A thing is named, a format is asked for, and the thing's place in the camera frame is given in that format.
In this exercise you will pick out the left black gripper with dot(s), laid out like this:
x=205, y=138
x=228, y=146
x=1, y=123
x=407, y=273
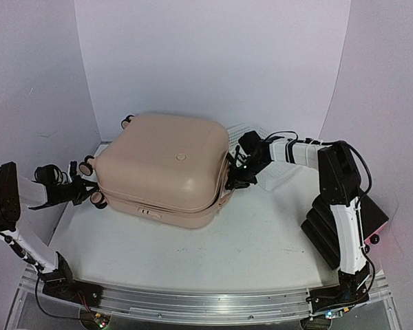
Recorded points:
x=80, y=192

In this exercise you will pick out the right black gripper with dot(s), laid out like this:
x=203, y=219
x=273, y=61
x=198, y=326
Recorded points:
x=238, y=182

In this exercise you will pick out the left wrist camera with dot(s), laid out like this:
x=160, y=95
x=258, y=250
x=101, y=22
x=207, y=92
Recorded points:
x=72, y=171

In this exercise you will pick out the pink hard-shell suitcase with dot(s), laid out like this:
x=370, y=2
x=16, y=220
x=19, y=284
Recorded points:
x=167, y=168

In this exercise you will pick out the white plastic mesh basket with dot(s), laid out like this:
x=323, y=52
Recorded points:
x=276, y=173

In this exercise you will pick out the black pink tiered rack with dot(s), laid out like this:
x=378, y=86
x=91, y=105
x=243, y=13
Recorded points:
x=339, y=232

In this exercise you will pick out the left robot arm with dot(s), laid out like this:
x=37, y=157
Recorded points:
x=16, y=193

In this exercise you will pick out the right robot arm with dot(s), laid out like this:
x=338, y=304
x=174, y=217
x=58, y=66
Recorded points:
x=339, y=187

